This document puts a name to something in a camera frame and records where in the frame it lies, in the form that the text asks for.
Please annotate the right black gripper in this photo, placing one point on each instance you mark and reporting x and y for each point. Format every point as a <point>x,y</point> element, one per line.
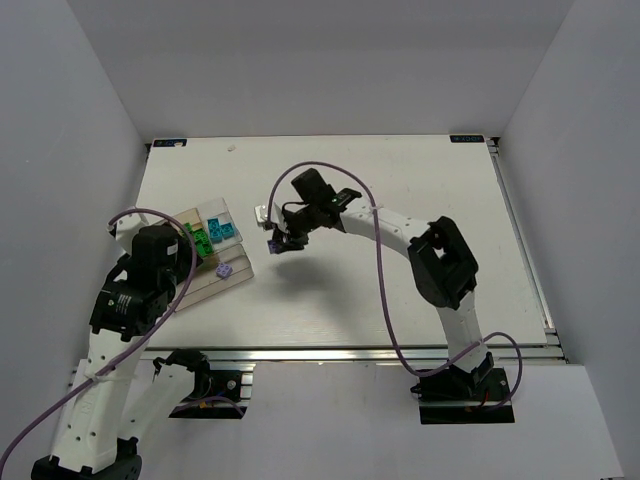
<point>286,235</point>

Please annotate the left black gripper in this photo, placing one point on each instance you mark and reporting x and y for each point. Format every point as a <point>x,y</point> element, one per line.
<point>187,255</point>

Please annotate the blue lego brick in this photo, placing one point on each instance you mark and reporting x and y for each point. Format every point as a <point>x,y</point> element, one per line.
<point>215,232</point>

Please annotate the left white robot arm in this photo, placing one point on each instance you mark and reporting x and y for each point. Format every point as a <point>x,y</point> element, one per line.
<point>139,294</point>

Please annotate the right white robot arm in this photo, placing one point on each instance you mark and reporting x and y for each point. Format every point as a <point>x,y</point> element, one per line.
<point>443,267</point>

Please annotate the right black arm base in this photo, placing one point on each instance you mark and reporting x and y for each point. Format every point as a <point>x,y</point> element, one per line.
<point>441,401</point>

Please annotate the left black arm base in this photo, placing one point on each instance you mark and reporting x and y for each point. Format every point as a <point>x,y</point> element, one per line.
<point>230,390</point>

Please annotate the long clear plastic container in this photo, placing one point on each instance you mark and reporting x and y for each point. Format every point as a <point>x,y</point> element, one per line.
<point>206,284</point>

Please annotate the left blue corner label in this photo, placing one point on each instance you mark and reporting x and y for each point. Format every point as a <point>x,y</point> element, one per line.
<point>169,143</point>

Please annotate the blue corner label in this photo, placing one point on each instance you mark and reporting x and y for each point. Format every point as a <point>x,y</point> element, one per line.
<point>169,143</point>
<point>466,138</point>

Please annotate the right blue corner label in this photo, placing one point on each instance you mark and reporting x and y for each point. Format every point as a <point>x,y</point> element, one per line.
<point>466,138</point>

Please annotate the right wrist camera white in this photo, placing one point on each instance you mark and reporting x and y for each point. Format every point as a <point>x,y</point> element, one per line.
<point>269,219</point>

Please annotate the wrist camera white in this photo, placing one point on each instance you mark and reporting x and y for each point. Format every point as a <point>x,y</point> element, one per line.
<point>127,225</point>
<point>269,219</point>

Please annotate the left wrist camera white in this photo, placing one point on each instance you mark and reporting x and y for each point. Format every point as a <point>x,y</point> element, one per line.
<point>127,225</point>

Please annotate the aluminium front rail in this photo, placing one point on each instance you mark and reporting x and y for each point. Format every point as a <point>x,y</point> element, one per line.
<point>550,351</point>

